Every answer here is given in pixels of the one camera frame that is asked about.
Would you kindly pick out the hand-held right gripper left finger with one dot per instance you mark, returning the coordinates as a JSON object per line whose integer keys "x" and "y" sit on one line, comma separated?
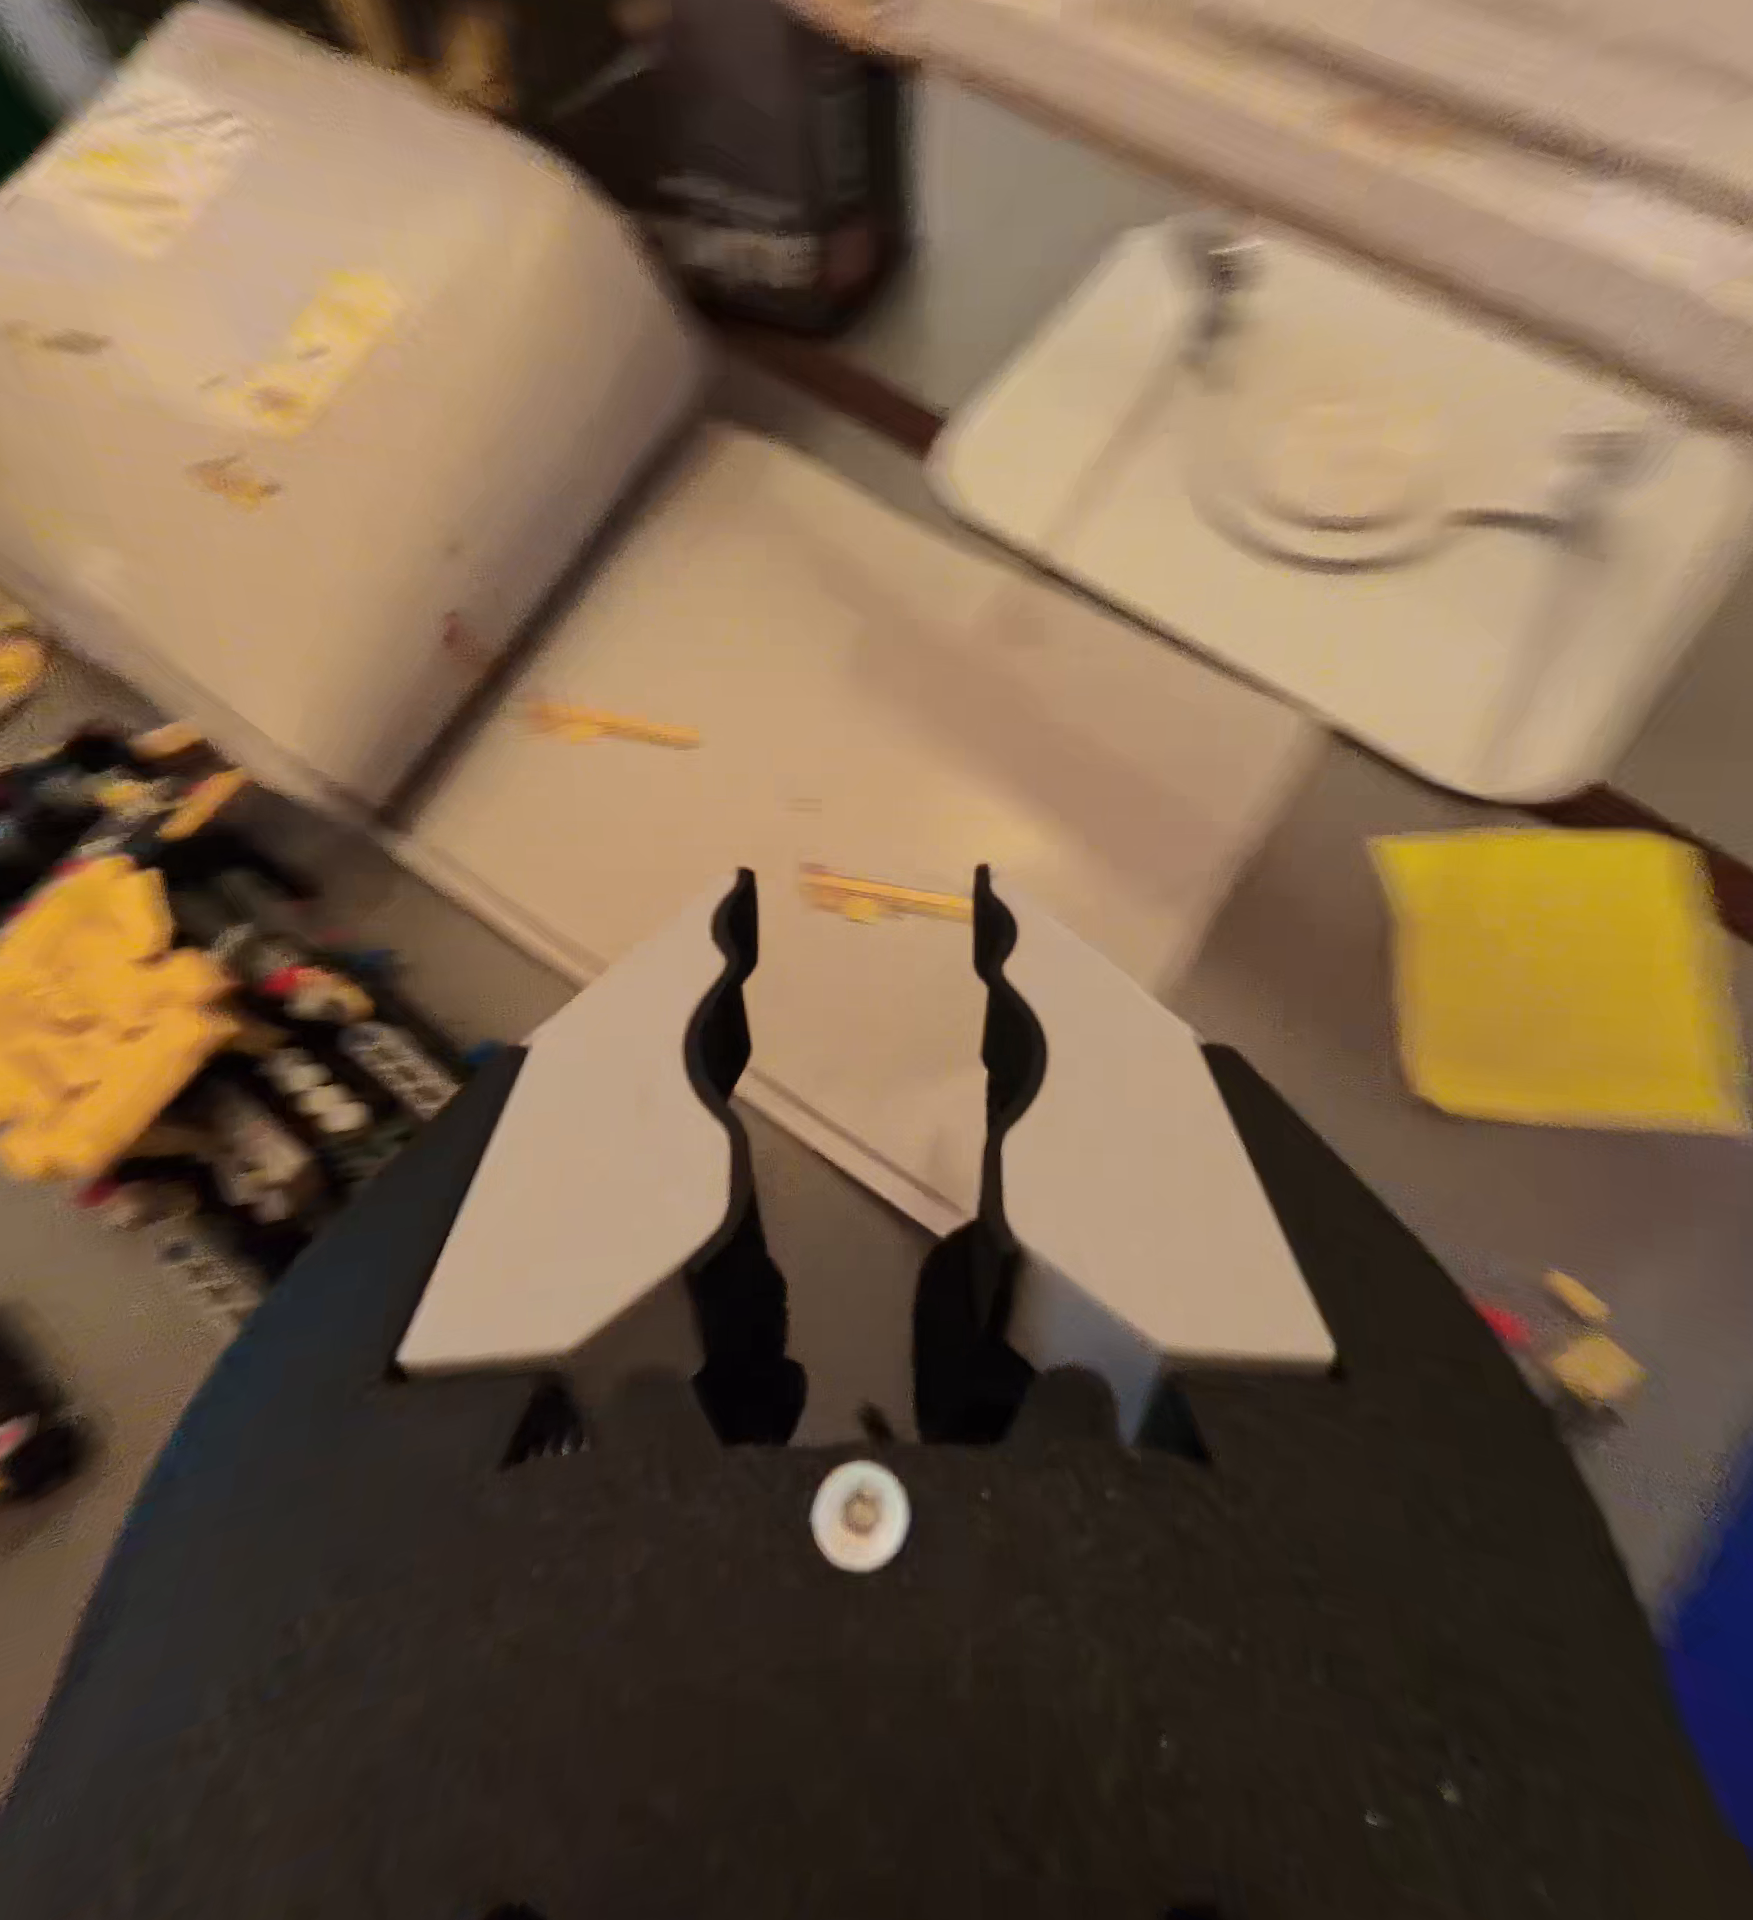
{"x": 575, "y": 1185}

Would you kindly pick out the instruction booklet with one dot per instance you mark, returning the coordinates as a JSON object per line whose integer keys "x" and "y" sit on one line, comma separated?
{"x": 847, "y": 677}
{"x": 292, "y": 451}

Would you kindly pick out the dark toy box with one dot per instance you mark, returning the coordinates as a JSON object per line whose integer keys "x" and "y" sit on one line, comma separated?
{"x": 757, "y": 180}

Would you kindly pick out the scattered small toy pins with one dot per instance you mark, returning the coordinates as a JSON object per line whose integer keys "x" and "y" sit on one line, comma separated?
{"x": 1588, "y": 1366}

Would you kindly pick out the yellow toy car model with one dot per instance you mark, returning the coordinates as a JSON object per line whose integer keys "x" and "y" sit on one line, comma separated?
{"x": 67, "y": 1020}

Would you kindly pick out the yellow flat sheet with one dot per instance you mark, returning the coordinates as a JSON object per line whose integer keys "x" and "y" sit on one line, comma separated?
{"x": 1567, "y": 975}

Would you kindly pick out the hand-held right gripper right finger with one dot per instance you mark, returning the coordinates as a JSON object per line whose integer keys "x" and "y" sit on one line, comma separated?
{"x": 1160, "y": 1200}

